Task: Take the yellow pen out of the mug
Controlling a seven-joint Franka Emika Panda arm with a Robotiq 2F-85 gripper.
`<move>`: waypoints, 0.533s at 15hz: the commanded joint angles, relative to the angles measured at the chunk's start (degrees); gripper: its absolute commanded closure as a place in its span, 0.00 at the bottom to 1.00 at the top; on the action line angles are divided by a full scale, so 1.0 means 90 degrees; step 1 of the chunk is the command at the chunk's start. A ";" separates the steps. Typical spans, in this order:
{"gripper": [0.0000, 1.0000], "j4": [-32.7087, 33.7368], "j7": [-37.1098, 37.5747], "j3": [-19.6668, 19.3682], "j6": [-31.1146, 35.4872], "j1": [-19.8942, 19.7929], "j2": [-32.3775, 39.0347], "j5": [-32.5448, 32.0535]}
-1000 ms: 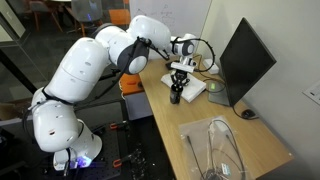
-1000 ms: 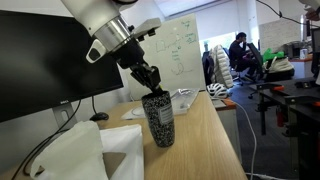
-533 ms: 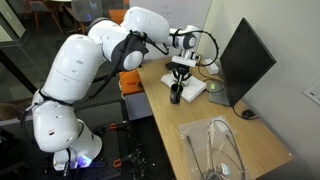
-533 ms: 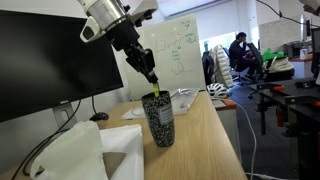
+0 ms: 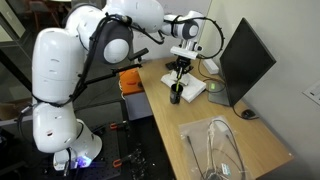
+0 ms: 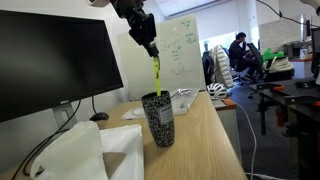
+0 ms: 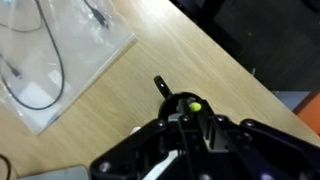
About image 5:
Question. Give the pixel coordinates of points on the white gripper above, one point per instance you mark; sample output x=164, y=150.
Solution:
x=185, y=51

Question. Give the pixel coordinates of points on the yellow pen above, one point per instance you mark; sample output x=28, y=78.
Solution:
x=178, y=85

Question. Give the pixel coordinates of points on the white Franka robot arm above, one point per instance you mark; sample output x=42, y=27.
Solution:
x=56, y=66

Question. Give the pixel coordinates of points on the black mug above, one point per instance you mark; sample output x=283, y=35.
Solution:
x=175, y=98

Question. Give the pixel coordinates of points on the white power adapter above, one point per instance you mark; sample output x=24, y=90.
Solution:
x=210, y=66

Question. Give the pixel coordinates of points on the whiteboard with drawings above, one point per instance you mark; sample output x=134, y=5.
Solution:
x=160, y=46

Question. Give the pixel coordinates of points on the grey monitor base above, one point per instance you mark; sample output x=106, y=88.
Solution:
x=216, y=96

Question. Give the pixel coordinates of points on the orange box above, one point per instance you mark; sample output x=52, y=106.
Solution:
x=130, y=83

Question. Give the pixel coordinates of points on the grey cabinet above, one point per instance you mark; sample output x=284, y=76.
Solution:
x=138, y=106

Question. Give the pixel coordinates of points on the black computer monitor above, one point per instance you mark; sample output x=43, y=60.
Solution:
x=243, y=63

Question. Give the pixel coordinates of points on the black computer mouse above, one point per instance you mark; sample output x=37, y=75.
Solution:
x=248, y=114

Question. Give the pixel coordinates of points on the orange black clamp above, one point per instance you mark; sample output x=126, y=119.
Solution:
x=115, y=126
x=117, y=163

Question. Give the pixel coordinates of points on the wooden chair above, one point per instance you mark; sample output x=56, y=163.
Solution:
x=43, y=6

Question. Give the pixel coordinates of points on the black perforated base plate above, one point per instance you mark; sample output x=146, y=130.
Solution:
x=110, y=146

